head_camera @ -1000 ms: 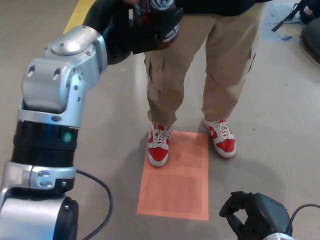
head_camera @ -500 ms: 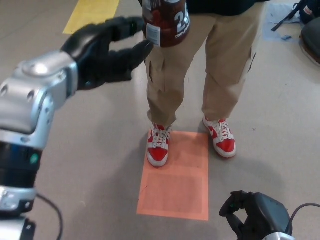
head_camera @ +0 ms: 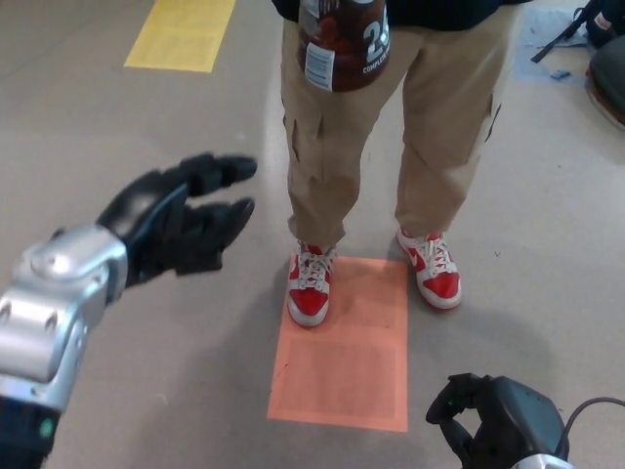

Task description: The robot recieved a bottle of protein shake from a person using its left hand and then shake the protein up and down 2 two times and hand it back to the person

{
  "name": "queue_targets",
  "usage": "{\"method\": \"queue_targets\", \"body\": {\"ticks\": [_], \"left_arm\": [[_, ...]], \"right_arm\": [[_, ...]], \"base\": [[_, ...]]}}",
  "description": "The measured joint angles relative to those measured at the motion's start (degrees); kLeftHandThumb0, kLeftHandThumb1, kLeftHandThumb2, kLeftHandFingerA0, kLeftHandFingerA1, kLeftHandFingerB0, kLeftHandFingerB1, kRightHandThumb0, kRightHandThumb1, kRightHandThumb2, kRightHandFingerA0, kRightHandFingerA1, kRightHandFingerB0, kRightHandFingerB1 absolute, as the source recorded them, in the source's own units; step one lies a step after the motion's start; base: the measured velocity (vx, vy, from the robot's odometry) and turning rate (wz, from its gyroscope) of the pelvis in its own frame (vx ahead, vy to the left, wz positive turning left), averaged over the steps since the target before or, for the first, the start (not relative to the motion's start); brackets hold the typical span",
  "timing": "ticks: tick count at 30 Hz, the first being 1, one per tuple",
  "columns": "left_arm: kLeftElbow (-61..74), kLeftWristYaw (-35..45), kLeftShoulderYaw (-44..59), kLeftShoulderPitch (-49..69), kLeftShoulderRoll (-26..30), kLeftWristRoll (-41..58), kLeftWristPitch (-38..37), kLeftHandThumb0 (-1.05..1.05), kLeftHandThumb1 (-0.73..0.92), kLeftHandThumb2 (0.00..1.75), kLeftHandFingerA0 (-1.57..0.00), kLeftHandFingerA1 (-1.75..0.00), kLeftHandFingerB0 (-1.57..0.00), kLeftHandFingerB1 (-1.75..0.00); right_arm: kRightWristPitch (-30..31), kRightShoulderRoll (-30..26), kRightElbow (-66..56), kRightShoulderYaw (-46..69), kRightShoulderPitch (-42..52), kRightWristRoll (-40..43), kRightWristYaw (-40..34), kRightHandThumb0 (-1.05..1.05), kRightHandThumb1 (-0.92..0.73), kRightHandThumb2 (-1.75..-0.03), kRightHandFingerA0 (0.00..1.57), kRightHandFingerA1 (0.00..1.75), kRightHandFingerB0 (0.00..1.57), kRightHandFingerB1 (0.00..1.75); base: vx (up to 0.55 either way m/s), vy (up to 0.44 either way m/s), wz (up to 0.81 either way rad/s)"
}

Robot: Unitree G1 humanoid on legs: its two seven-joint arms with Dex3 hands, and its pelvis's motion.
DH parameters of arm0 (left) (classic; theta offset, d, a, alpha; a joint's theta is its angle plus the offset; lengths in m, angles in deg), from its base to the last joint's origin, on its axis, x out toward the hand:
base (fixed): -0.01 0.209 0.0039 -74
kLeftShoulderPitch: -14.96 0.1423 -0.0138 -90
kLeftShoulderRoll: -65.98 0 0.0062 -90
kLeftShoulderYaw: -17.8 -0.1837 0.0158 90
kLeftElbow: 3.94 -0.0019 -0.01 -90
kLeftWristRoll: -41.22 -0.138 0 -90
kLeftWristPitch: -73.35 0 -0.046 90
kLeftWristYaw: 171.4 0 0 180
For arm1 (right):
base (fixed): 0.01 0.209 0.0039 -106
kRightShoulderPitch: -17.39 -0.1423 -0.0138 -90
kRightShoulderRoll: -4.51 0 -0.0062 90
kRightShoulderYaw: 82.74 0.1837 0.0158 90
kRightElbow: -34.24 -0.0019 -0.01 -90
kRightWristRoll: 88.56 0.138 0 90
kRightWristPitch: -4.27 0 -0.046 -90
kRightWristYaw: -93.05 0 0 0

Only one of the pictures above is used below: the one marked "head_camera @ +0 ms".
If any brown protein shake bottle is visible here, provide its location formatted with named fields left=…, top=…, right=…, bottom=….
left=296, top=0, right=395, bottom=94

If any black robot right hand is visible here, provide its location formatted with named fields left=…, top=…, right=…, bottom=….
left=425, top=372, right=571, bottom=469

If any black shirt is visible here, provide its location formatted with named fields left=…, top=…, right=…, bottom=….
left=271, top=0, right=528, bottom=26

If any person in khaki pants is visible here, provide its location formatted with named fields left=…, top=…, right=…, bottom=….
left=280, top=9, right=519, bottom=243

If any red white left sneaker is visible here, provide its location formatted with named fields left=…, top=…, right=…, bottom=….
left=395, top=227, right=463, bottom=310

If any orange paper sheet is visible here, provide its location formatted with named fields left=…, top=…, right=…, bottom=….
left=266, top=256, right=409, bottom=434

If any black backpack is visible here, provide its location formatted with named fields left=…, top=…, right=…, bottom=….
left=530, top=0, right=625, bottom=64

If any blue paper sheet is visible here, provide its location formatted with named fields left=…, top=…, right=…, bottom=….
left=515, top=8, right=592, bottom=84

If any dark grey round object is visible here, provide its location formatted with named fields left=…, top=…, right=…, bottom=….
left=585, top=41, right=625, bottom=129

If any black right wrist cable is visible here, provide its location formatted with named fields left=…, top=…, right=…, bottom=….
left=563, top=396, right=625, bottom=436

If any red white sneaker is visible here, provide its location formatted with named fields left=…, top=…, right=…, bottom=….
left=395, top=227, right=463, bottom=310
left=286, top=238, right=338, bottom=328

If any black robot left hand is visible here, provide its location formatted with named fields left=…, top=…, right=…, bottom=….
left=95, top=153, right=259, bottom=294

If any yellow paper sheet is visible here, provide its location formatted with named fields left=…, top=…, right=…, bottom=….
left=123, top=0, right=238, bottom=73

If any red white right sneaker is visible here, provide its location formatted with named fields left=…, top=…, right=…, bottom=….
left=286, top=238, right=338, bottom=328

